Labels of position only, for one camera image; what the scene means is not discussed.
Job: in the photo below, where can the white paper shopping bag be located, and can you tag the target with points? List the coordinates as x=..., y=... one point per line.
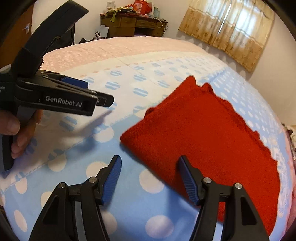
x=101, y=33

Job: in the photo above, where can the person's left hand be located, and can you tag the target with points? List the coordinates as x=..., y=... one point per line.
x=11, y=126

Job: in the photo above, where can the black camera box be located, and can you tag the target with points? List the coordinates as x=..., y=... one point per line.
x=30, y=57

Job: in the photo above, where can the red knitted sweater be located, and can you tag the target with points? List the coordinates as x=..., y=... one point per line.
x=194, y=122

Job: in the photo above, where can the brown wooden desk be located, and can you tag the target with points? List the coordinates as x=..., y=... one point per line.
x=130, y=25

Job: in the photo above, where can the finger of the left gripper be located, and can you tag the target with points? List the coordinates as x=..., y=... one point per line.
x=78, y=97
x=65, y=79

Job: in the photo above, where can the red gift bag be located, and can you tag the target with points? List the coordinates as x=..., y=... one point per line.
x=142, y=7

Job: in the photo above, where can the bed with patterned sheet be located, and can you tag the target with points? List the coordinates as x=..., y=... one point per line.
x=140, y=72

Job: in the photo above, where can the colourful cloth on desk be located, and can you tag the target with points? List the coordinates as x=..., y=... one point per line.
x=122, y=10

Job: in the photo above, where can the beige centre window curtain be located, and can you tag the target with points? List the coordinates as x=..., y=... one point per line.
x=238, y=28

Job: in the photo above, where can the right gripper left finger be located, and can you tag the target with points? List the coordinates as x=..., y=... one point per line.
x=72, y=212

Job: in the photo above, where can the white card on wall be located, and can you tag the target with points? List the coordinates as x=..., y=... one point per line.
x=110, y=5

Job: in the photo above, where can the patterned pillow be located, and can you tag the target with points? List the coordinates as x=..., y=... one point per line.
x=291, y=136

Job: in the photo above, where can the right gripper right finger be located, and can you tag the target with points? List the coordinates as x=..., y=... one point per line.
x=241, y=219

